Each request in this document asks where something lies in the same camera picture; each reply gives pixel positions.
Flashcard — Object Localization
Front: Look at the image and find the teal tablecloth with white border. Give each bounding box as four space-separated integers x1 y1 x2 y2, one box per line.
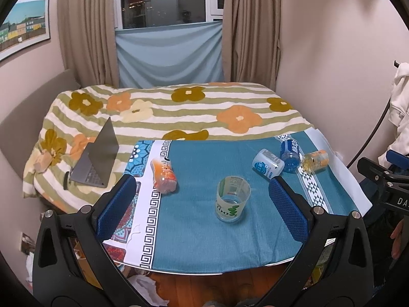
123 128 373 274

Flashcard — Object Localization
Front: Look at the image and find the light blue cloth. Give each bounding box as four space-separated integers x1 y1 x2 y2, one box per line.
114 21 225 88

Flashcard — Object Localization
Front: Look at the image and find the white garment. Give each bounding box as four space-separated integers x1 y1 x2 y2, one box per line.
377 67 409 167

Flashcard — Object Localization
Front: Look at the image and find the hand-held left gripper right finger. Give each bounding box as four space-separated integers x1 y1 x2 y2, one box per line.
265 176 375 307

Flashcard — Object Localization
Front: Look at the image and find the colourful patterned cloth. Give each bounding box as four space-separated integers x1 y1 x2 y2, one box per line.
103 140 154 264

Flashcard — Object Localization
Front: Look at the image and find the white and blue bottle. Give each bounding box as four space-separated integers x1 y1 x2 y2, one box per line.
252 149 285 180

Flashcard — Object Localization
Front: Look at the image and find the yellow and orange bottle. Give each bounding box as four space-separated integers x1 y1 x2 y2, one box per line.
301 149 329 171

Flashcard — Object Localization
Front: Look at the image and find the dark blue plastic bottle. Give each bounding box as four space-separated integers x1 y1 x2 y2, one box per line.
280 139 301 174

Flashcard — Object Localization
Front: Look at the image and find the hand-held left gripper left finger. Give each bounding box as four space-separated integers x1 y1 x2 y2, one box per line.
32 174 141 307

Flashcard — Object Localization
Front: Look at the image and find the orange plastic bottle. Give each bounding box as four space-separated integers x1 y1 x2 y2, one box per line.
150 157 178 194

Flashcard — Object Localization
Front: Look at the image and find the white crumpled paper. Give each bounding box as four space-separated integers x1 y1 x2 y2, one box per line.
129 274 170 307

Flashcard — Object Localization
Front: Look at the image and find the person's right hand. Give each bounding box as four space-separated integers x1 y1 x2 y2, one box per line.
391 221 406 260

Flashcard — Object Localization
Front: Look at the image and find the window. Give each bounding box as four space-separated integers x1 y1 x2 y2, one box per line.
112 0 229 30

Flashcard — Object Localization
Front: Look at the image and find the clear cup with green print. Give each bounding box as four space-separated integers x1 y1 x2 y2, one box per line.
216 176 251 223

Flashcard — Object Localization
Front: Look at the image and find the framed wall picture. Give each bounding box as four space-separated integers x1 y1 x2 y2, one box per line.
0 0 52 62

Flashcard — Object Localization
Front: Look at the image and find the grey laptop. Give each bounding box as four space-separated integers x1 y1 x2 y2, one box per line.
69 117 120 189

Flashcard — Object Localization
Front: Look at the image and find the striped flower blanket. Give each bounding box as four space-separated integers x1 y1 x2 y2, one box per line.
22 82 319 215

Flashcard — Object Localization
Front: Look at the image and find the beige curtain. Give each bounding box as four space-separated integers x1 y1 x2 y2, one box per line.
57 0 121 87
222 0 283 91

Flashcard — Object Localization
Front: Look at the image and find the black cable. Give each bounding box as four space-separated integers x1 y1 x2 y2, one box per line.
348 60 402 169

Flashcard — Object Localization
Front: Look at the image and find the beige headboard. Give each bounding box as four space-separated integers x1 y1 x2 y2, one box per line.
0 68 82 180

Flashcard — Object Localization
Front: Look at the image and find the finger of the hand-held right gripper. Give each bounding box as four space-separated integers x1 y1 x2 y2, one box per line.
357 156 395 183
385 150 409 171

